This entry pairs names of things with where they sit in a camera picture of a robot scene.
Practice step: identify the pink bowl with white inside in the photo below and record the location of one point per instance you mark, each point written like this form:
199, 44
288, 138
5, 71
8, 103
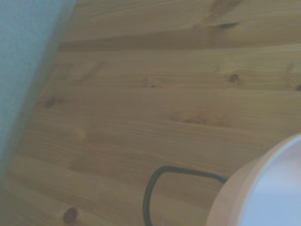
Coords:
263, 186

